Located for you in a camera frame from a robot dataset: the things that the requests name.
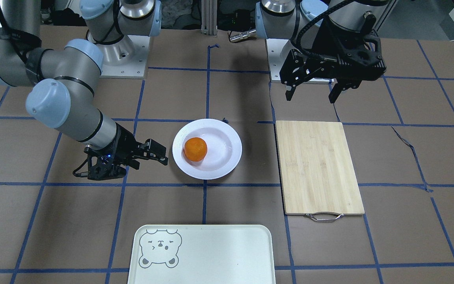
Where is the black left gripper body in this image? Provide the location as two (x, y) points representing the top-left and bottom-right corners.
(280, 24), (386, 85)

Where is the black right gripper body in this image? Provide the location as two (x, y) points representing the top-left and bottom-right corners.
(87, 123), (143, 180)

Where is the orange fruit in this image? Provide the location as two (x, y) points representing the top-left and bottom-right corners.
(184, 137), (208, 162)

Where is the white ribbed plate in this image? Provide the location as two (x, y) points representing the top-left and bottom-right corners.
(172, 119), (242, 180)

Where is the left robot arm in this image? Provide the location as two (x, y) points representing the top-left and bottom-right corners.
(255, 0), (389, 104)

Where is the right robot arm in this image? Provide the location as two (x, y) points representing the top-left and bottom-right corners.
(0, 0), (169, 180)

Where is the cream bear tray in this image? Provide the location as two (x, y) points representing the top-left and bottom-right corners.
(127, 224), (276, 284)

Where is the bamboo cutting board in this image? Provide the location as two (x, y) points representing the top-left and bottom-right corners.
(275, 120), (365, 222)

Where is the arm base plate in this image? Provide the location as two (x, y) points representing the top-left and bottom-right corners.
(266, 39), (336, 84)
(98, 35), (153, 79)

